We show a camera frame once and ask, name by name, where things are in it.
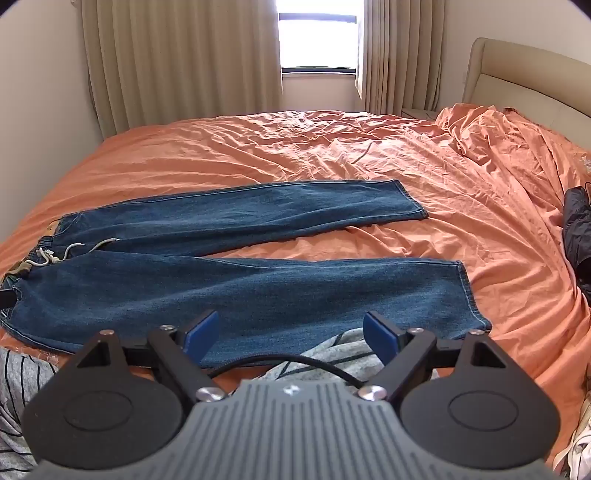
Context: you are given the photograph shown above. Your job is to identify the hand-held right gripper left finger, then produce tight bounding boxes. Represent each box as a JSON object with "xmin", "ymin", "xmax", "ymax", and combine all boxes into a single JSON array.
[{"xmin": 76, "ymin": 309, "xmax": 227, "ymax": 404}]

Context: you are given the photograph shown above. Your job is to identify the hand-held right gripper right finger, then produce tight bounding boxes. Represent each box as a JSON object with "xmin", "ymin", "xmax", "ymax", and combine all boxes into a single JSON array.
[{"xmin": 358, "ymin": 311, "xmax": 509, "ymax": 403}]

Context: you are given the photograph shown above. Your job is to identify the blue denim pants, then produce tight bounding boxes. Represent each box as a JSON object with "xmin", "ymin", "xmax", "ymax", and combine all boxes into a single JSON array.
[{"xmin": 0, "ymin": 179, "xmax": 492, "ymax": 367}]

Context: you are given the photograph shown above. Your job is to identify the grey striped cloth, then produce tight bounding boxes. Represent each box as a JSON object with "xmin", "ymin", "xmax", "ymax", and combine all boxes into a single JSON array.
[
  {"xmin": 0, "ymin": 346, "xmax": 63, "ymax": 476},
  {"xmin": 274, "ymin": 327, "xmax": 393, "ymax": 386}
]

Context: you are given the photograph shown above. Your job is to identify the orange bed sheet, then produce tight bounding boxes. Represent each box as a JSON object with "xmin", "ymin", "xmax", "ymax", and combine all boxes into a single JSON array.
[{"xmin": 0, "ymin": 104, "xmax": 591, "ymax": 480}]

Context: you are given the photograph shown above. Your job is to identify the black garment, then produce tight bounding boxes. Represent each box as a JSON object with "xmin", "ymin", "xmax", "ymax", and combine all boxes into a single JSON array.
[{"xmin": 562, "ymin": 185, "xmax": 591, "ymax": 301}]

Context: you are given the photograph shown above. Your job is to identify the white cloth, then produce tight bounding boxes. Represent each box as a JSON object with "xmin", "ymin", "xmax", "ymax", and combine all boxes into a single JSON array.
[{"xmin": 561, "ymin": 401, "xmax": 591, "ymax": 480}]

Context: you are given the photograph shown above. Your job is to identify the wide beige curtain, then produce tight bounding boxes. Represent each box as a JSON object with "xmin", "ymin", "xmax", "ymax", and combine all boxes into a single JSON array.
[{"xmin": 78, "ymin": 0, "xmax": 284, "ymax": 139}]

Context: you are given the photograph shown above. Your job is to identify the narrow beige curtain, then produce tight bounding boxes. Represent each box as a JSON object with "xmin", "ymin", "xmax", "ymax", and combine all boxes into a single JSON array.
[{"xmin": 355, "ymin": 0, "xmax": 446, "ymax": 115}]

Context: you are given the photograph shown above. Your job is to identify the beige bed headboard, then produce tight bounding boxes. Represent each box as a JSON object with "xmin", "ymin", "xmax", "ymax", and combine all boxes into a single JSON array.
[{"xmin": 462, "ymin": 38, "xmax": 591, "ymax": 121}]

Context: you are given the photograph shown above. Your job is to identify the dark-framed window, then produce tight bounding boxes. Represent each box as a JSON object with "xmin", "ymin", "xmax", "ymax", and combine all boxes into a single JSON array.
[{"xmin": 276, "ymin": 0, "xmax": 368, "ymax": 77}]

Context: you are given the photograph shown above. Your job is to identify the black cable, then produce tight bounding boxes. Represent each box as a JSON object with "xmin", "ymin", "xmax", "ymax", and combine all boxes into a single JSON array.
[{"xmin": 205, "ymin": 353, "xmax": 365, "ymax": 391}]

